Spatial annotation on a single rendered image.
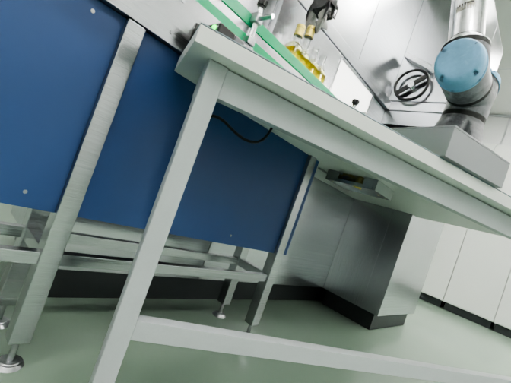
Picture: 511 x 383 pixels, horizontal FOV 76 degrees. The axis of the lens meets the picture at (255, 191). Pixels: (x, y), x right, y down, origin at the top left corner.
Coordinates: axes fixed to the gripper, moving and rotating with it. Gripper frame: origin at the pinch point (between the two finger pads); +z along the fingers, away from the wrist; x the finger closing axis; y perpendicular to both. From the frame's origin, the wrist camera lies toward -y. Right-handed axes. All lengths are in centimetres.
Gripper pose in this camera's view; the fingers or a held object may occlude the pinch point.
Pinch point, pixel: (311, 30)
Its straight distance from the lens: 142.8
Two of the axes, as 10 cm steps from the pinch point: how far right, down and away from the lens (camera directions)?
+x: -7.0, -2.3, 6.8
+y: 6.4, 2.4, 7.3
